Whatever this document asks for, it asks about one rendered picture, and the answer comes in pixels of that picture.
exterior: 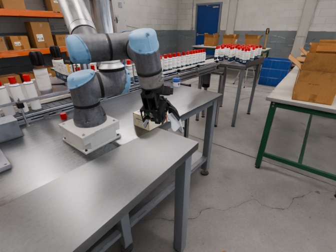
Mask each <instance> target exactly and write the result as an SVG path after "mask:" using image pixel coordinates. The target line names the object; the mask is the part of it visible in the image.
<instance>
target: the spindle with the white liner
mask: <svg viewBox="0 0 336 252"><path fill-rule="evenodd" d="M28 55H29V59H30V62H31V64H32V65H33V66H34V68H33V72H34V75H35V78H36V82H37V85H38V88H39V91H40V95H42V96H43V95H48V94H53V93H54V92H53V90H52V89H53V88H52V85H51V81H50V78H49V74H48V71H47V68H46V67H44V65H45V60H44V57H43V54H42V53H41V52H40V51H37V50H34V51H30V52H29V54H28Z"/></svg>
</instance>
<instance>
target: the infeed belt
mask: <svg viewBox="0 0 336 252"><path fill-rule="evenodd" d="M133 84H134V85H131V86H130V87H133V86H137V85H139V84H135V83H133ZM72 102H73V101H72V99H71V98H70V99H66V100H62V101H58V102H54V103H50V104H46V105H42V106H41V107H42V109H40V110H32V109H31V108H30V109H29V112H27V113H25V115H28V114H32V113H36V112H39V111H43V110H47V109H51V108H54V107H58V106H62V105H66V104H69V103H72ZM15 113H16V115H15V116H14V117H15V118H17V117H21V116H23V115H22V114H19V112H15Z"/></svg>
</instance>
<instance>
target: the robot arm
mask: <svg viewBox="0 0 336 252"><path fill-rule="evenodd" d="M57 2H58V4H59V7H60V10H61V12H62V15H63V18H64V21H65V23H66V26H67V29H68V31H69V34H70V35H67V36H66V37H65V43H66V48H67V52H68V55H69V58H70V60H71V62H72V63H74V64H90V63H97V62H101V64H100V66H99V67H98V70H99V72H95V71H94V70H92V69H84V70H79V71H76V72H74V73H72V74H70V75H69V76H68V77H67V83H68V89H69V91H70V95H71V99H72V103H73V106H74V112H73V122H74V125H75V126H76V127H79V128H93V127H97V126H99V125H101V124H103V123H104V122H105V121H106V120H107V114H106V112H105V110H104V109H103V107H102V105H101V102H100V99H101V98H106V97H111V96H117V95H121V94H125V93H127V92H128V91H129V89H130V86H131V77H130V73H129V71H128V70H127V69H126V68H125V66H124V65H123V64H122V63H121V61H120V60H125V59H130V60H132V61H133V62H134V65H135V69H136V73H137V77H138V81H139V86H140V87H141V90H142V92H141V94H140V95H141V99H142V103H143V106H142V107H141V109H140V114H141V117H142V121H143V122H142V124H141V126H140V127H142V125H143V126H144V128H146V126H147V125H148V123H149V121H151V122H155V124H160V123H161V124H162V125H163V123H164V122H165V120H166V114H167V112H168V113H169V114H168V115H167V118H168V120H169V121H170V122H171V129H172V130H173V131H174V132H175V131H176V130H177V129H178V130H179V131H180V132H181V133H183V125H182V122H181V118H180V115H179V113H178V110H177V109H176V108H175V107H174V106H173V105H172V104H171V102H170V101H169V100H167V98H164V96H170V95H173V87H170V86H167V85H166V86H164V77H165V76H164V75H163V71H162V64H161V57H160V51H159V42H158V39H157V34H156V32H155V30H154V29H152V28H140V29H136V30H133V31H130V30H123V31H121V32H120V33H116V26H115V19H114V12H113V5H112V0H89V2H90V8H91V13H92V19H93V21H92V19H91V16H90V14H89V12H88V9H87V7H86V5H85V2H84V0H57ZM162 95H164V96H162ZM142 112H144V115H143V114H142Z"/></svg>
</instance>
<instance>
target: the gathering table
mask: <svg viewBox="0 0 336 252"><path fill-rule="evenodd" d="M214 58H215V56H209V57H206V59H207V60H210V59H214ZM263 62H264V56H260V58H258V59H255V60H252V61H249V62H246V65H241V64H239V63H236V62H235V61H233V62H228V60H227V61H225V60H223V62H218V63H219V66H223V67H224V75H223V83H222V90H221V93H222V94H224V90H225V83H226V76H227V68H228V67H230V68H238V69H240V75H239V81H238V87H237V93H236V99H235V105H234V111H233V117H232V123H231V124H232V125H231V127H235V123H236V117H237V111H238V106H239V100H240V94H241V89H242V83H243V77H244V72H245V69H247V68H250V67H252V66H255V65H256V70H255V75H254V80H253V85H252V90H251V95H250V100H249V105H248V110H247V112H248V113H247V114H250V112H251V107H252V103H253V98H254V93H255V88H256V84H257V79H258V74H259V69H260V64H261V63H263ZM223 98H224V95H223V96H222V97H221V98H220V107H222V105H223ZM205 110H206V109H204V110H202V113H201V115H202V116H201V117H202V118H204V117H205V116H204V115H205Z"/></svg>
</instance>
